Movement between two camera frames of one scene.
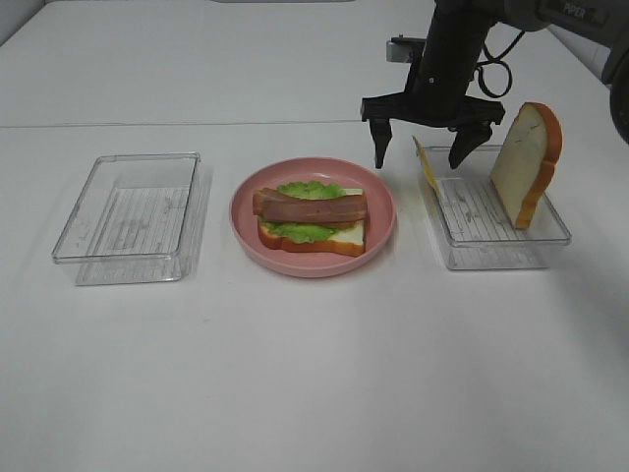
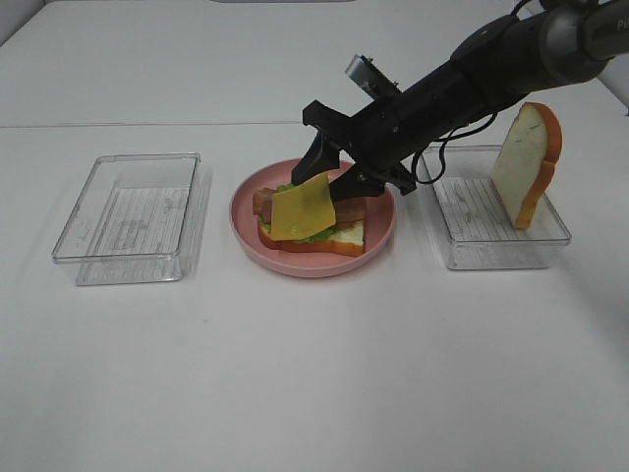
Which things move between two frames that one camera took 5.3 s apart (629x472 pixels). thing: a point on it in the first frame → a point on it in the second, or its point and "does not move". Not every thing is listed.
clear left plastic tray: [138, 218] does not move
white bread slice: [349, 239] does not move
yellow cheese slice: [430, 174] → [303, 208]
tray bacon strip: [272, 206] does not move
